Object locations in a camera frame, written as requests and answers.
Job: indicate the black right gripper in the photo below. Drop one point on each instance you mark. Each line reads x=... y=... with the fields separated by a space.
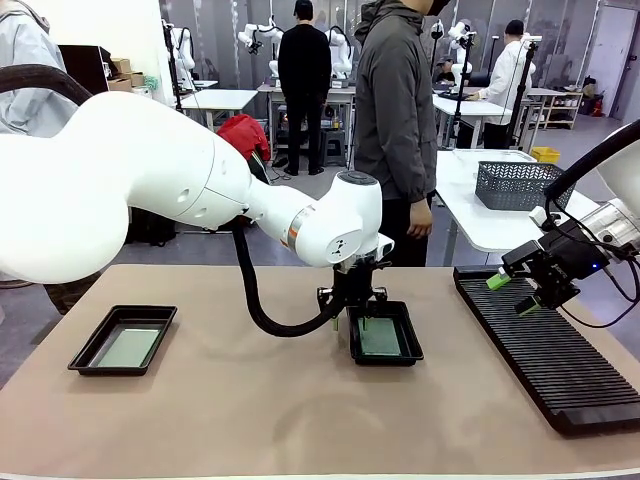
x=575 y=255

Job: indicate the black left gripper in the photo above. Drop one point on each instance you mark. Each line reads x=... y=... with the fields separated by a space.
x=355 y=285

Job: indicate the green perforated circuit board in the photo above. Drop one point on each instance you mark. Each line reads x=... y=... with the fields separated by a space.
x=382 y=337

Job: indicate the green glass plate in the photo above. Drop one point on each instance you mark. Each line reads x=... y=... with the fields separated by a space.
x=130 y=347

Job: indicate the black ESD tray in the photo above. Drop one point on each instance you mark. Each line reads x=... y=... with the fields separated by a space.
x=95 y=345
x=412 y=345

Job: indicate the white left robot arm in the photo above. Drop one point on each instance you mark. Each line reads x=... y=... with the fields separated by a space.
x=150 y=165

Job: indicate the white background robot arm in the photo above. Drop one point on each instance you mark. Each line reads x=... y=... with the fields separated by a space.
x=272 y=50
x=182 y=50
x=340 y=50

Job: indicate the grey jacket person right hand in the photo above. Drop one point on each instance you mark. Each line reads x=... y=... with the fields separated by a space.
x=421 y=222

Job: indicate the large white table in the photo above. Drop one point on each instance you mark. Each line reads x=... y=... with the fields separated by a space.
x=480 y=220

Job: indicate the grey plastic basket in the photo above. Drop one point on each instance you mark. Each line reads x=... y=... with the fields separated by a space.
x=515 y=187

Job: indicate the black slotted rack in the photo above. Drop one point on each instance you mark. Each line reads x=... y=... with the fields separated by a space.
x=555 y=370

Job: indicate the yellow plastic bin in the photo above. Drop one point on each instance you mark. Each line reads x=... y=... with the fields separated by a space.
x=545 y=154

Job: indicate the white storage shelf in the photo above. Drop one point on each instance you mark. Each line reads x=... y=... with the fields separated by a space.
x=562 y=107

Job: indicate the grey stool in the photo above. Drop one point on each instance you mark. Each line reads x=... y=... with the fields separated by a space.
x=334 y=147

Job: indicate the red fire extinguisher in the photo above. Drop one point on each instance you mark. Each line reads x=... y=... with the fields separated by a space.
x=597 y=107

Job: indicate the black tripod stand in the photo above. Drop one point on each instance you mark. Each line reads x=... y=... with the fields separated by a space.
x=461 y=90
x=522 y=95

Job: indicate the person in white hoodie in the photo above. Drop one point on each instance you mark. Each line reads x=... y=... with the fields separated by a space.
x=507 y=75

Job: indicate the person in grey jacket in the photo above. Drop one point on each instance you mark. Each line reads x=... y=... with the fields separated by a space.
x=395 y=110

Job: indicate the red jacket on chair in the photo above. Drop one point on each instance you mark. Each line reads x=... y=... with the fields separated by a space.
x=245 y=132

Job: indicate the black backpack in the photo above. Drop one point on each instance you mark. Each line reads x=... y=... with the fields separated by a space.
x=152 y=235

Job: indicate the white background table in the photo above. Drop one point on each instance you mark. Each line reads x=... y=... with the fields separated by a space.
x=217 y=99

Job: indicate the person in black clothes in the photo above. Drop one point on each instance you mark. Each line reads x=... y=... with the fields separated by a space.
x=305 y=65

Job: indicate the cardboard box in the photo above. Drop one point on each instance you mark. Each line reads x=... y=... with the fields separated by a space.
x=137 y=79
x=119 y=84
x=121 y=65

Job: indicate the black computer monitor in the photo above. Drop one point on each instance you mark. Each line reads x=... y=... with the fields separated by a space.
x=85 y=65

